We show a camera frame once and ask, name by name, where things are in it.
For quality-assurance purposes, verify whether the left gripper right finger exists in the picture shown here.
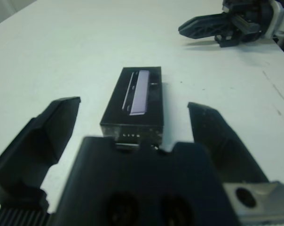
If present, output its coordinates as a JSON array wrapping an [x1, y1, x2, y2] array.
[[187, 101, 269, 184]]

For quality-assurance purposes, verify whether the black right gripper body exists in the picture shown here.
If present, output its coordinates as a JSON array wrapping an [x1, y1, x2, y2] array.
[[214, 0, 275, 48]]

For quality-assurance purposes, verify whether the black box lid with print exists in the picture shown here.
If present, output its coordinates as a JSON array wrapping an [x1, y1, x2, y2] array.
[[100, 66, 166, 145]]

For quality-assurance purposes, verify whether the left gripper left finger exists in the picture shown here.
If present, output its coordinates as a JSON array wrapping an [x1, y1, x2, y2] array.
[[0, 96, 82, 208]]

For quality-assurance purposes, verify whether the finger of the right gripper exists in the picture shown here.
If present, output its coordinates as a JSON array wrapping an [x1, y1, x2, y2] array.
[[178, 12, 235, 40]]

